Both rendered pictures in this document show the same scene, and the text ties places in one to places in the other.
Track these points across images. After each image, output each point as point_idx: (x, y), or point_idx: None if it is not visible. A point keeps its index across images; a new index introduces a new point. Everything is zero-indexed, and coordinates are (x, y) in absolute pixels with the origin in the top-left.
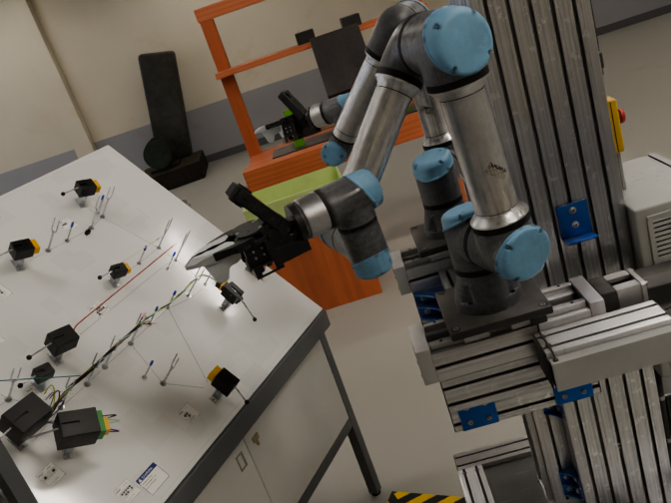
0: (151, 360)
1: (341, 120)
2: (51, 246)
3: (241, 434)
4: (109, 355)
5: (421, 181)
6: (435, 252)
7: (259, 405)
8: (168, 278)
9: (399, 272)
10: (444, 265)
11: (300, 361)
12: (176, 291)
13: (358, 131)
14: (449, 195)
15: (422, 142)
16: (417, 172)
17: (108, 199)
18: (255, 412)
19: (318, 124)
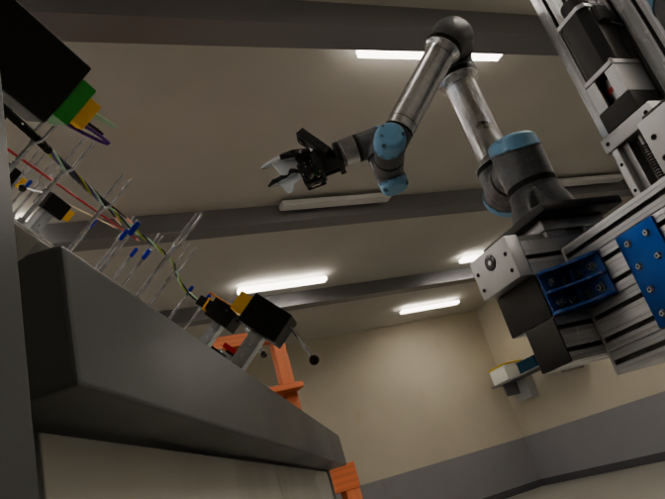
0: (136, 222)
1: (401, 102)
2: None
3: (297, 438)
4: (49, 185)
5: (513, 148)
6: (560, 206)
7: (308, 433)
8: None
9: (513, 242)
10: (566, 244)
11: (332, 455)
12: (150, 250)
13: (419, 120)
14: (548, 164)
15: (479, 165)
16: (505, 142)
17: (38, 184)
18: (306, 435)
19: (348, 151)
